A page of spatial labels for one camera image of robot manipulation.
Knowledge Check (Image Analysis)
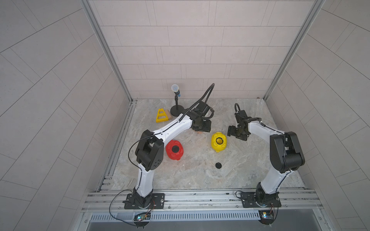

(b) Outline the yellow triangular block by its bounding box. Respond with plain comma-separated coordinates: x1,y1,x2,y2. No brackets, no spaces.
156,108,169,123

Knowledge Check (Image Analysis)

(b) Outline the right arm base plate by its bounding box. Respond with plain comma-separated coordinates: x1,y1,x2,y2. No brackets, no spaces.
240,191,281,208

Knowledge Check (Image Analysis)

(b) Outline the right circuit board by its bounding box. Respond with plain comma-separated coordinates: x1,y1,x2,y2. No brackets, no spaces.
258,210,275,225

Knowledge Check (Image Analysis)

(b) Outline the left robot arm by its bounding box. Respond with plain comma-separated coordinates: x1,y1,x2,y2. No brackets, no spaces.
132,101,214,208

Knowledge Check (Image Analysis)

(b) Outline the aluminium mounting rail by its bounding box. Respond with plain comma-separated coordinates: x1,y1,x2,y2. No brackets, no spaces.
82,188,323,212

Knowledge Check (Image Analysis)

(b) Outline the left circuit board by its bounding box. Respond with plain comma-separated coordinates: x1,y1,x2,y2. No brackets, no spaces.
134,213,151,222

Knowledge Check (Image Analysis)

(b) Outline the small wooden block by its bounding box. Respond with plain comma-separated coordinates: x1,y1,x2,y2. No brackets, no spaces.
165,110,172,120

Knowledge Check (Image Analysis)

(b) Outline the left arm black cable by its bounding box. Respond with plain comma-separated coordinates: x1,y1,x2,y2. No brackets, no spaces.
178,83,215,122

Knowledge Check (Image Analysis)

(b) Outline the red piggy bank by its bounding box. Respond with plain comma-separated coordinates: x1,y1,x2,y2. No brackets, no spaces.
166,140,184,160

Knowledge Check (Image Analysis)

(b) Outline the black plug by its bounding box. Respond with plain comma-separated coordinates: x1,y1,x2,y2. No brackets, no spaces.
172,145,180,154
215,162,222,169

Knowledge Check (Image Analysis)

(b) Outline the yellow piggy bank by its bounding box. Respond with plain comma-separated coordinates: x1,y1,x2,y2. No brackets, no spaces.
211,132,227,152

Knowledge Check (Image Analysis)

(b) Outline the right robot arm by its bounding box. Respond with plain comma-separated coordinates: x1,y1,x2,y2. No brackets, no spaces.
227,103,305,207

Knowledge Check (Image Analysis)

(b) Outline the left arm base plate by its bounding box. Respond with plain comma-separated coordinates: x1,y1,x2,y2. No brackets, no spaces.
123,193,165,209

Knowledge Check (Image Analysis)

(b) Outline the black microphone stand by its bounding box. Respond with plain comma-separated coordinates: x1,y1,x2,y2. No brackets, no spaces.
170,84,184,116

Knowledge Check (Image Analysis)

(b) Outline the circuit board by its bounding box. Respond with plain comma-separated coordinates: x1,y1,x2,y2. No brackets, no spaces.
258,210,275,225
134,213,151,222

